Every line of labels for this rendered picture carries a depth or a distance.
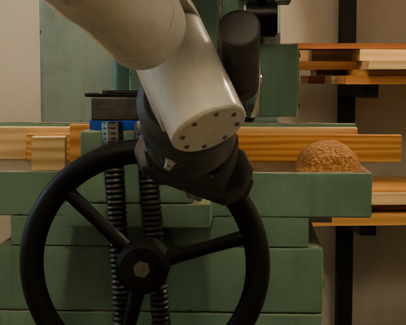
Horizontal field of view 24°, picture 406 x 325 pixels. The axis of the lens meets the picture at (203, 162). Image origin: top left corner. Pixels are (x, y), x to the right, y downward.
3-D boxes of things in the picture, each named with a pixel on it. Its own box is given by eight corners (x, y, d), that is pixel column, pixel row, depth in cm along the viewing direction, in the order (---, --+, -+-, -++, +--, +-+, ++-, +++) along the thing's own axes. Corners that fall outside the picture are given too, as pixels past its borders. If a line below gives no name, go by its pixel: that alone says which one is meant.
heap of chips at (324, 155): (298, 171, 124) (298, 144, 124) (292, 162, 138) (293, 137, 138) (366, 172, 124) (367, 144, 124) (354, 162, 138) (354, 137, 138)
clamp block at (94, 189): (77, 203, 116) (76, 130, 115) (95, 190, 129) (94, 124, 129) (196, 204, 115) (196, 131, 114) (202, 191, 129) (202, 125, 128)
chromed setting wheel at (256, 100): (242, 120, 147) (242, 40, 146) (243, 117, 159) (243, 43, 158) (261, 120, 147) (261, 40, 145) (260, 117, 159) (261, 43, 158)
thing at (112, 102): (89, 129, 116) (88, 85, 116) (102, 125, 127) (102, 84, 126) (194, 130, 115) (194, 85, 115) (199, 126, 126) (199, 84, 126)
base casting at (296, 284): (-6, 310, 127) (-7, 244, 127) (73, 238, 185) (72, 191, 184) (325, 314, 125) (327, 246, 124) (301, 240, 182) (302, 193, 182)
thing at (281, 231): (10, 244, 127) (10, 215, 126) (44, 220, 147) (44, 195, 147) (308, 247, 125) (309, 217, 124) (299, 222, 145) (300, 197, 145)
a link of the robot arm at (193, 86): (166, 189, 82) (155, 131, 72) (125, 91, 87) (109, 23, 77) (285, 144, 84) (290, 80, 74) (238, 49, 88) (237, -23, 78)
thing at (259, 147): (26, 160, 141) (26, 134, 141) (29, 159, 143) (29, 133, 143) (401, 162, 138) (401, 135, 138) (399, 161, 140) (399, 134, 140)
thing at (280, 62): (242, 117, 155) (243, 43, 154) (243, 115, 162) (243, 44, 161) (299, 117, 154) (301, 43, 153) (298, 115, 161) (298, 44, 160)
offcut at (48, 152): (31, 170, 126) (30, 137, 126) (34, 167, 130) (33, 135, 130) (65, 170, 126) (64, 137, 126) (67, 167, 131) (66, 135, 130)
